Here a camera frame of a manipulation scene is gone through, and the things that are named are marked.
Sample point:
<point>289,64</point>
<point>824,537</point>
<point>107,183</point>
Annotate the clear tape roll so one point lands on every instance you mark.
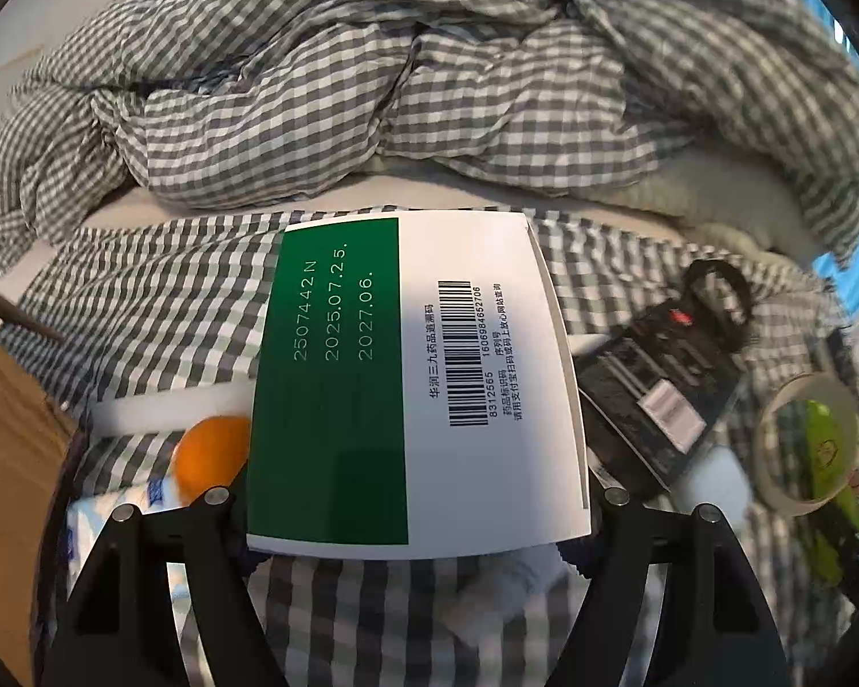
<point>773,472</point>

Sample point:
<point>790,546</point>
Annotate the black card package with loop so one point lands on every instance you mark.
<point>658,386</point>

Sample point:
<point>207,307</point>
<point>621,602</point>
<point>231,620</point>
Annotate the green plastic packet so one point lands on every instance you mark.
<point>848,508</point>

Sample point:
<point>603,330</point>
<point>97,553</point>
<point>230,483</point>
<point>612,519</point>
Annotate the orange ball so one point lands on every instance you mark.
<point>211,458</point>

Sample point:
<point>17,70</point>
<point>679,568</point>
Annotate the green and white medicine box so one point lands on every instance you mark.
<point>429,386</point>

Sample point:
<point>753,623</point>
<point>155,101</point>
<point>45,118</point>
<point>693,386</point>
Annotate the white blue-printed tissue packet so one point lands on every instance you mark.
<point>125,508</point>

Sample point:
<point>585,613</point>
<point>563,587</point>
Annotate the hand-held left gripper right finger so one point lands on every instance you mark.
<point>619,526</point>

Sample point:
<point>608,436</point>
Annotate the grey checked duvet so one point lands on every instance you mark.
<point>372,86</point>

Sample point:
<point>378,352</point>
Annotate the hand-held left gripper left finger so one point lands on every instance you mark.
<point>211,522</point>

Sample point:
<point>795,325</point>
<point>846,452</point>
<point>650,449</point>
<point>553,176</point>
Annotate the white flat box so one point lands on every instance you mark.
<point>164,408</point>

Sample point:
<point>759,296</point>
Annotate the brown cardboard box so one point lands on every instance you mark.
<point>14,429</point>

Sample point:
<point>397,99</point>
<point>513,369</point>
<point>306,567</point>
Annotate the white pillow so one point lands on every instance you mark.
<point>716,200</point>

